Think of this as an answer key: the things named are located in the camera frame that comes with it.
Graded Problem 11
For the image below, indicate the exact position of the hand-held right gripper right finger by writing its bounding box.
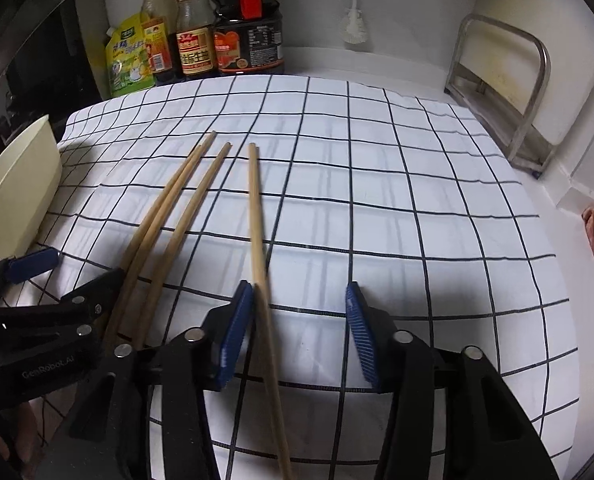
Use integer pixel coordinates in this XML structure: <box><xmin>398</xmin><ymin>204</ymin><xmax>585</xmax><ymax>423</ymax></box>
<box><xmin>345</xmin><ymin>281</ymin><xmax>560</xmax><ymax>480</ymax></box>

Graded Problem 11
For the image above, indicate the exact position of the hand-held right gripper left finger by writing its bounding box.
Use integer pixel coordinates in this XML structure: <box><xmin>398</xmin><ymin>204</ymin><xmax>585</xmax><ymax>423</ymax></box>
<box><xmin>67</xmin><ymin>280</ymin><xmax>255</xmax><ymax>480</ymax></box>

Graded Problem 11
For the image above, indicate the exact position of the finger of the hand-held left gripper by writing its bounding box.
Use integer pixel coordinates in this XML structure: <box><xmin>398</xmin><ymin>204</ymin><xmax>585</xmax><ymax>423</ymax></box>
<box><xmin>0</xmin><ymin>247</ymin><xmax>59</xmax><ymax>313</ymax></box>
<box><xmin>0</xmin><ymin>267</ymin><xmax>126</xmax><ymax>361</ymax></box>

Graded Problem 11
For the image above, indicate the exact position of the cream oval plastic basin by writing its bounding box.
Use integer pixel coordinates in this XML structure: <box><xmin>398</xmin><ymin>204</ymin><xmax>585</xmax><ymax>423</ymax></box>
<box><xmin>0</xmin><ymin>115</ymin><xmax>63</xmax><ymax>261</ymax></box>

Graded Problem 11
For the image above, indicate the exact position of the slim bamboo chopstick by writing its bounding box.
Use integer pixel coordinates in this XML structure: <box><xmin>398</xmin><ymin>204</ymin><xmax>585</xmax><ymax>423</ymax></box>
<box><xmin>137</xmin><ymin>143</ymin><xmax>232</xmax><ymax>350</ymax></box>
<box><xmin>117</xmin><ymin>132</ymin><xmax>219</xmax><ymax>346</ymax></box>
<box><xmin>103</xmin><ymin>131</ymin><xmax>215</xmax><ymax>341</ymax></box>
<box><xmin>247</xmin><ymin>143</ymin><xmax>295</xmax><ymax>480</ymax></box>

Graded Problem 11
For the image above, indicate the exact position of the white black-checked cloth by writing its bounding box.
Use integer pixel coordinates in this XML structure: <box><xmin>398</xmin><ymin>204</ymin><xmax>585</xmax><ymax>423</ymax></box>
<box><xmin>27</xmin><ymin>74</ymin><xmax>580</xmax><ymax>480</ymax></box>

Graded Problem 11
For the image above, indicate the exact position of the black glass kitchen appliance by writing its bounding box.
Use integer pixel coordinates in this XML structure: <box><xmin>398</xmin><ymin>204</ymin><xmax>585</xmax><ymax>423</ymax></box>
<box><xmin>0</xmin><ymin>0</ymin><xmax>103</xmax><ymax>126</ymax></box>

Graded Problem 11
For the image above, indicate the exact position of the yellow-green seasoning pouch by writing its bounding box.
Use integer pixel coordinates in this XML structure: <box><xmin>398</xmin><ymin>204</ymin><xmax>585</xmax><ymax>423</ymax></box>
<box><xmin>102</xmin><ymin>11</ymin><xmax>157</xmax><ymax>99</ymax></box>

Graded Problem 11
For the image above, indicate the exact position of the yellow-capped red-label bottle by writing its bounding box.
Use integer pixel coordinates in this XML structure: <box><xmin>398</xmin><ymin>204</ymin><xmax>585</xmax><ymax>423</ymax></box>
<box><xmin>140</xmin><ymin>0</ymin><xmax>179</xmax><ymax>86</ymax></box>

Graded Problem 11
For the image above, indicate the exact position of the yellow-capped soy sauce bottle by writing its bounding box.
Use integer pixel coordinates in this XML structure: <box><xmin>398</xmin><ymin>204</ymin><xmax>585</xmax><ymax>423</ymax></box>
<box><xmin>172</xmin><ymin>0</ymin><xmax>217</xmax><ymax>80</ymax></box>

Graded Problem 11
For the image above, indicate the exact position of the metal cutting board rack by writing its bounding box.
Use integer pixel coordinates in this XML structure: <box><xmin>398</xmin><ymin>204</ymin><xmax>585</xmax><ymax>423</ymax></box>
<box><xmin>445</xmin><ymin>14</ymin><xmax>558</xmax><ymax>176</ymax></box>

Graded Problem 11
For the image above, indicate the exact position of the large red-capped dark sauce bottle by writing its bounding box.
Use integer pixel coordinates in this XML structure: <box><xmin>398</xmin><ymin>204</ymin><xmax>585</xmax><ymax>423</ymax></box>
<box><xmin>211</xmin><ymin>0</ymin><xmax>285</xmax><ymax>77</ymax></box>

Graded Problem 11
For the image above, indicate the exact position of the white hanging brush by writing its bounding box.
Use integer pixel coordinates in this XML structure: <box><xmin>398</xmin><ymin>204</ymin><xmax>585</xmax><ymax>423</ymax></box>
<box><xmin>341</xmin><ymin>0</ymin><xmax>370</xmax><ymax>46</ymax></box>

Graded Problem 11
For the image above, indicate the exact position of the white cutting board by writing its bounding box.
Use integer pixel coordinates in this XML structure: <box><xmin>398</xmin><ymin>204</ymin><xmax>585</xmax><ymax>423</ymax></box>
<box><xmin>469</xmin><ymin>0</ymin><xmax>594</xmax><ymax>146</ymax></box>

